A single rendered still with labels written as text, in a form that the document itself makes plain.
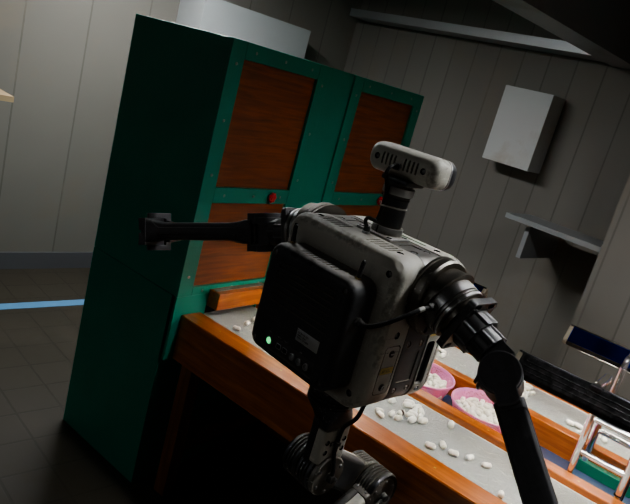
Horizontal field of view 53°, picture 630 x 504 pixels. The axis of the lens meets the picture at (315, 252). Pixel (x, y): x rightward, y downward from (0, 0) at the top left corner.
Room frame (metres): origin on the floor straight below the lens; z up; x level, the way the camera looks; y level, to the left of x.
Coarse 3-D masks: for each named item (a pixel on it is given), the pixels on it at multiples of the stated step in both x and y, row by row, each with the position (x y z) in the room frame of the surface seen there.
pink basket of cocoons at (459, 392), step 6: (456, 390) 2.24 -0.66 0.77; (462, 390) 2.27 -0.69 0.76; (468, 390) 2.28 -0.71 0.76; (474, 390) 2.29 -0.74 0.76; (480, 390) 2.29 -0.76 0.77; (456, 396) 2.23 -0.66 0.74; (468, 396) 2.28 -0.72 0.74; (474, 396) 2.28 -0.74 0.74; (480, 396) 2.28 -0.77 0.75; (486, 396) 2.28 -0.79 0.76; (492, 402) 2.27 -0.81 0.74; (456, 408) 2.12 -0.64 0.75; (462, 408) 2.09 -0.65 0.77; (468, 414) 2.06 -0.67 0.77; (480, 420) 2.04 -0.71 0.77; (492, 426) 2.04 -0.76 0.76; (498, 426) 2.03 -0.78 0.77
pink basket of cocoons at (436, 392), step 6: (432, 366) 2.43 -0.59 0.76; (438, 366) 2.42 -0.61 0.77; (432, 372) 2.42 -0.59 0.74; (438, 372) 2.41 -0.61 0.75; (444, 372) 2.39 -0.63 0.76; (444, 378) 2.38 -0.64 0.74; (450, 378) 2.35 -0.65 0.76; (450, 384) 2.32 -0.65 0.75; (426, 390) 2.20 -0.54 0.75; (432, 390) 2.20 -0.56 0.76; (438, 390) 2.20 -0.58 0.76; (444, 390) 2.21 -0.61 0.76; (438, 396) 2.23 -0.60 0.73
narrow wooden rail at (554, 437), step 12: (456, 372) 2.42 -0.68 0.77; (456, 384) 2.38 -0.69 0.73; (468, 384) 2.35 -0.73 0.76; (528, 408) 2.26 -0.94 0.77; (540, 420) 2.18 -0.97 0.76; (540, 432) 2.17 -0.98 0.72; (552, 432) 2.15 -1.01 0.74; (564, 432) 2.13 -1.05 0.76; (540, 444) 2.16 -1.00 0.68; (552, 444) 2.14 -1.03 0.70; (564, 444) 2.12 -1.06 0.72; (564, 456) 2.11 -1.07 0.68; (600, 456) 2.05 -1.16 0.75; (612, 456) 2.05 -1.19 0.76; (624, 468) 2.01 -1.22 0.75
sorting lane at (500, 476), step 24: (240, 312) 2.49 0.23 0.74; (240, 336) 2.25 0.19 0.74; (384, 408) 1.99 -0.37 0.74; (408, 408) 2.04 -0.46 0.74; (408, 432) 1.87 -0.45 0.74; (432, 432) 1.91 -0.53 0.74; (456, 432) 1.96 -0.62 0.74; (432, 456) 1.76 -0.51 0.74; (480, 456) 1.84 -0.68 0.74; (504, 456) 1.88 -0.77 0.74; (480, 480) 1.70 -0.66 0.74; (504, 480) 1.74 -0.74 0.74; (552, 480) 1.81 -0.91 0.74
